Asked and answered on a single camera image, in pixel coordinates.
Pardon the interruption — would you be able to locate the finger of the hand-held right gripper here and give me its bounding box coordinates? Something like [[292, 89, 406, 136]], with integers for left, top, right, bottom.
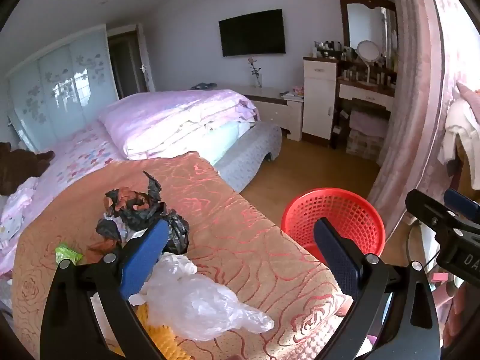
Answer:
[[444, 188, 480, 214], [405, 189, 466, 233]]

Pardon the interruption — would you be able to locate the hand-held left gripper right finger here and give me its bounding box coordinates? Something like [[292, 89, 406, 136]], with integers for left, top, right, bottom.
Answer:
[[313, 217, 441, 360]]

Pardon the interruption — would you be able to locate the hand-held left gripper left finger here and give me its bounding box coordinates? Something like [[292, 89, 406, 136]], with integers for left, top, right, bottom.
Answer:
[[39, 218, 169, 360]]

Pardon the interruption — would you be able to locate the black plastic bag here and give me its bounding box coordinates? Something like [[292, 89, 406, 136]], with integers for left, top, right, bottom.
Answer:
[[95, 170, 190, 256]]

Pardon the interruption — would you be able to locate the red plastic mesh basket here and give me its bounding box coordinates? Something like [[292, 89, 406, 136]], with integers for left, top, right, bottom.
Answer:
[[281, 187, 386, 269]]

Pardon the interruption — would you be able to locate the clear plastic bag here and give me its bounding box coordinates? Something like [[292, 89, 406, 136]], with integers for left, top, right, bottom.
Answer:
[[129, 252, 275, 342]]

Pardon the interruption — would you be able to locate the yellow foam net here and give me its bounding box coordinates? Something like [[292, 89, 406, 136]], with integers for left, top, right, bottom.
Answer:
[[137, 304, 184, 360]]

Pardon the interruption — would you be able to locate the green wrapper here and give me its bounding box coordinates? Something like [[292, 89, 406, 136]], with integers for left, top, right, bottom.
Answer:
[[55, 243, 83, 265]]

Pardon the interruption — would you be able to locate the white garment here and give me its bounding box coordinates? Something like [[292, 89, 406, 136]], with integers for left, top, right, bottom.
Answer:
[[439, 99, 474, 166]]

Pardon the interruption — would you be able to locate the patterned storage box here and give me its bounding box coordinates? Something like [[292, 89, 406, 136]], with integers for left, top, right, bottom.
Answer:
[[346, 129, 385, 161]]

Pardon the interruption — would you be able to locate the orange rose print tablecloth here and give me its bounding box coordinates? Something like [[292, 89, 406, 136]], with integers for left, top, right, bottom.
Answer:
[[11, 151, 355, 360]]

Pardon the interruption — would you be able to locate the pink cushioned stool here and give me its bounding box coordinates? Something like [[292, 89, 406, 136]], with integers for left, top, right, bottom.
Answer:
[[349, 109, 391, 139]]

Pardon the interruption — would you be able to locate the pink floral bed sheet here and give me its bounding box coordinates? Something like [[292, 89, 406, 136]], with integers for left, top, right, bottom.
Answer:
[[0, 122, 128, 274]]

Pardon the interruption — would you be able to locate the pink patterned curtain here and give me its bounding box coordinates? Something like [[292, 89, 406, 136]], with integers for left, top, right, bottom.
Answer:
[[367, 0, 480, 233]]

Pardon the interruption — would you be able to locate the brown dressing table with mirror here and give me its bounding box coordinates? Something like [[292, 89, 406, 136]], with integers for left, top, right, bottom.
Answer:
[[335, 0, 399, 121]]

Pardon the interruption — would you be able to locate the pink cartoon print cloth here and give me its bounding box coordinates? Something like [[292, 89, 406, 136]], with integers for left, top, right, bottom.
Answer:
[[0, 178, 38, 248]]

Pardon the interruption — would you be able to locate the pink folded quilt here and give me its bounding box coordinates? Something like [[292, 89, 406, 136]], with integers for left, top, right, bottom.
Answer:
[[98, 89, 259, 160]]

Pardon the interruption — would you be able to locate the tall white cabinet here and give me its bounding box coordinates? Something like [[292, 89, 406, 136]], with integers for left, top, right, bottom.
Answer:
[[302, 57, 338, 145]]

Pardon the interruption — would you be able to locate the brown plush toy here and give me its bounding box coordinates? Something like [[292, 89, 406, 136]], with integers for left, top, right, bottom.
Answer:
[[0, 142, 56, 196]]

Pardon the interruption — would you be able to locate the low white television cabinet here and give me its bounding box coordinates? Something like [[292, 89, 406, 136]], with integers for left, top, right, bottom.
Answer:
[[189, 84, 304, 142]]

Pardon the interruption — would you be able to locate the round white makeup mirror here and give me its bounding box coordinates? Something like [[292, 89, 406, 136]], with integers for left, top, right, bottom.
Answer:
[[355, 40, 380, 88]]

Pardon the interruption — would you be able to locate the row of cosmetic bottles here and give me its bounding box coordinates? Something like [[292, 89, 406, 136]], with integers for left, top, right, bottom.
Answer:
[[310, 39, 398, 86]]

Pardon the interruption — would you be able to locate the floral glass sliding wardrobe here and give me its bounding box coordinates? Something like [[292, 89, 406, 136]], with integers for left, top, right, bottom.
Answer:
[[5, 24, 119, 152]]

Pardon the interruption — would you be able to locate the pink rose in vase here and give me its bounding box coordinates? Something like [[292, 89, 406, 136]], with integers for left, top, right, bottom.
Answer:
[[247, 57, 263, 89]]

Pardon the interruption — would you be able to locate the black wall television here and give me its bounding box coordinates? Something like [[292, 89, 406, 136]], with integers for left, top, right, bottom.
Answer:
[[218, 8, 286, 58]]

